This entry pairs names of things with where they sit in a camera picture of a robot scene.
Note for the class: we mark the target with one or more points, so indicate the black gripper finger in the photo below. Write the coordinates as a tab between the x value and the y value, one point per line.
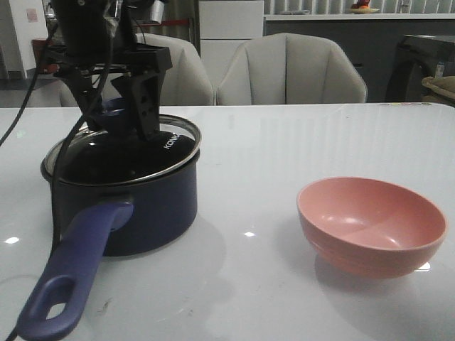
82	91
142	95

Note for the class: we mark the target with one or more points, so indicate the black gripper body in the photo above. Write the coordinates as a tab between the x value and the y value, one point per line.
92	41

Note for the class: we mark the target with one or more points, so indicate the glass pot lid purple knob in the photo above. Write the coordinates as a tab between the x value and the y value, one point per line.
117	156

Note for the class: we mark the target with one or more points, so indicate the pink plastic bowl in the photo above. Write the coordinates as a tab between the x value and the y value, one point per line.
370	228

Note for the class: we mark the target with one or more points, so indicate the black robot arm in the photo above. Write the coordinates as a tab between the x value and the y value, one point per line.
114	8

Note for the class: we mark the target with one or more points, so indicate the left beige upholstered chair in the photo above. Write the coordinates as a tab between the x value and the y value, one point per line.
186	83

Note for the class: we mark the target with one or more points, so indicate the beige upholstered chair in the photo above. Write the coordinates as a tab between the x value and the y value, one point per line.
288	68
186	83

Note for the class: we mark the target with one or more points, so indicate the red barrier tape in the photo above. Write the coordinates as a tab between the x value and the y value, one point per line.
176	22

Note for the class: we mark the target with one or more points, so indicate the white cabinet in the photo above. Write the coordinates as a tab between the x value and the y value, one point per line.
223	26

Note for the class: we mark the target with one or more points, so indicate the right beige upholstered chair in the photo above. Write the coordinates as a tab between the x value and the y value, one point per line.
288	68

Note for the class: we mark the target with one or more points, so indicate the grey counter with white top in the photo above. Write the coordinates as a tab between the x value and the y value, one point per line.
369	40

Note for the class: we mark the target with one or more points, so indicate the fruit plate on counter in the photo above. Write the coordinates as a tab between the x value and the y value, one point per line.
362	7

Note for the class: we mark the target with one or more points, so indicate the dark glossy appliance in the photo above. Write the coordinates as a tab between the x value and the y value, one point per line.
418	57

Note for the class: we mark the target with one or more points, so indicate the beige cushion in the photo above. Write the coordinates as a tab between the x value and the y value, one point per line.
439	90

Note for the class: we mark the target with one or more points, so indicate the dark blue saucepan purple handle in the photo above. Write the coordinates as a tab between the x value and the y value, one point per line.
103	221

